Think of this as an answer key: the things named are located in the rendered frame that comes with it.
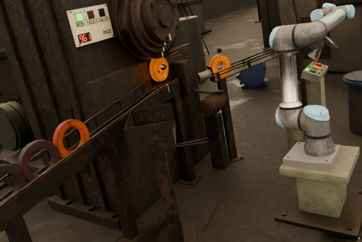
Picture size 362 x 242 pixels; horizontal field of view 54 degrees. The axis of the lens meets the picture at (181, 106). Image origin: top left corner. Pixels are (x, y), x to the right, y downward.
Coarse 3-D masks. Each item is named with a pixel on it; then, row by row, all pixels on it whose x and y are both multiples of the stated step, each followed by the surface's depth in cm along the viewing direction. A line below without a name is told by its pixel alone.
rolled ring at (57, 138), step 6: (66, 120) 162; (72, 120) 162; (78, 120) 164; (60, 126) 158; (66, 126) 159; (72, 126) 162; (78, 126) 164; (84, 126) 167; (54, 132) 158; (60, 132) 157; (84, 132) 167; (54, 138) 156; (60, 138) 157; (84, 138) 168; (60, 144) 157; (60, 150) 157; (66, 150) 160
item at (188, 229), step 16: (144, 112) 176; (160, 112) 176; (128, 128) 150; (144, 128) 150; (160, 128) 151; (128, 144) 153; (144, 144) 153; (160, 144) 153; (160, 160) 169; (160, 176) 171; (176, 208) 177; (176, 224) 180; (192, 224) 195; (160, 240) 187; (176, 240) 183; (192, 240) 183
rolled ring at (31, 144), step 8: (32, 144) 146; (40, 144) 149; (48, 144) 151; (24, 152) 144; (32, 152) 146; (56, 152) 155; (24, 160) 143; (56, 160) 155; (24, 168) 144; (24, 176) 144; (32, 176) 146
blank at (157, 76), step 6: (156, 60) 210; (162, 60) 214; (150, 66) 209; (156, 66) 210; (168, 66) 219; (150, 72) 209; (156, 72) 210; (162, 72) 216; (168, 72) 220; (156, 78) 210; (162, 78) 215
